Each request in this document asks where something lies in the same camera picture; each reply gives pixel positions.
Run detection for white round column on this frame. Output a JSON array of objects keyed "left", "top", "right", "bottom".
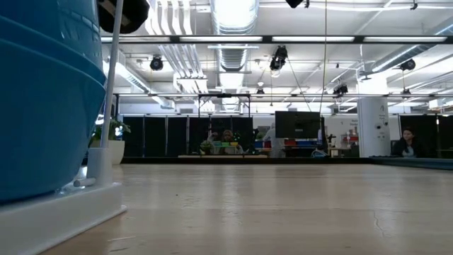
[{"left": 357, "top": 97, "right": 391, "bottom": 158}]

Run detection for black television screen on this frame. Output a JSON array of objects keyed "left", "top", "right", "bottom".
[{"left": 275, "top": 110, "right": 325, "bottom": 140}]

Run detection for black hanging camera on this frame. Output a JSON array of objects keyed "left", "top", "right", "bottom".
[
  {"left": 399, "top": 58, "right": 417, "bottom": 72},
  {"left": 269, "top": 45, "right": 289, "bottom": 72},
  {"left": 149, "top": 55, "right": 165, "bottom": 72}
]

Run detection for black aluminium frame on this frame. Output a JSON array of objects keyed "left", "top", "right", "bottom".
[{"left": 120, "top": 156, "right": 453, "bottom": 171}]

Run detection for silver ceiling duct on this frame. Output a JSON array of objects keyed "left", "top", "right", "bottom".
[{"left": 210, "top": 0, "right": 260, "bottom": 72}]

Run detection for green plant in white pot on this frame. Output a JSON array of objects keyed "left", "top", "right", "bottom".
[{"left": 88, "top": 118, "right": 132, "bottom": 166}]

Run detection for black metal frame stand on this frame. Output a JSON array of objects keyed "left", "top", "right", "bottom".
[{"left": 197, "top": 93, "right": 252, "bottom": 118}]

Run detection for white wire dish rack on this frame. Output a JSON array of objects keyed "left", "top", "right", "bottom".
[{"left": 0, "top": 0, "right": 127, "bottom": 255}]

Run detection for person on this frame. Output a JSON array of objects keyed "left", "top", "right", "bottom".
[
  {"left": 391, "top": 126, "right": 428, "bottom": 159},
  {"left": 207, "top": 129, "right": 245, "bottom": 156},
  {"left": 262, "top": 122, "right": 286, "bottom": 159}
]

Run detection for black partition panels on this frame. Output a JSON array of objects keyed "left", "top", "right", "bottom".
[{"left": 122, "top": 115, "right": 254, "bottom": 157}]

